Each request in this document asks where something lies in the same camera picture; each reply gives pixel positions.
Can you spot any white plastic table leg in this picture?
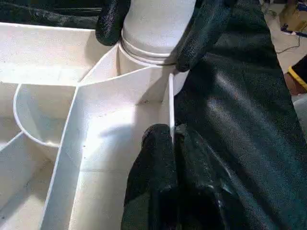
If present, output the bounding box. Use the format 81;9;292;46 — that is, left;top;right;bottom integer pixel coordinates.
118;0;197;67

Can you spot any black yellow-trimmed object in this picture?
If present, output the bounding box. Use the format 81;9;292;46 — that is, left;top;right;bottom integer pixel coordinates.
284;55;307;94

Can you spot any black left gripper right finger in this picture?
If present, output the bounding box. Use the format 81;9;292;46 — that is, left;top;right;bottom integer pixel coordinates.
174;123;244;230

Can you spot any white plastic table top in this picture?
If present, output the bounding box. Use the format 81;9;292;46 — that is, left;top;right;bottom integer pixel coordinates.
0;21;190;230

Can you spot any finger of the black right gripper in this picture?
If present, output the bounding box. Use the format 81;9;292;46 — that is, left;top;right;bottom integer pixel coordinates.
95;0;132;46
172;0;233;73

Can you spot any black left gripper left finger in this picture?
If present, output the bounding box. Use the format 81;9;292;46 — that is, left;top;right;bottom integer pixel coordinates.
121;123;179;230

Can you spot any brown cardboard box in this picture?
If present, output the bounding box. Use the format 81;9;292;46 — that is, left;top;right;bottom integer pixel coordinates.
278;0;307;37

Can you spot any black plastic mat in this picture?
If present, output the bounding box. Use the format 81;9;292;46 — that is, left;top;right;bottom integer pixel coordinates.
0;0;307;230

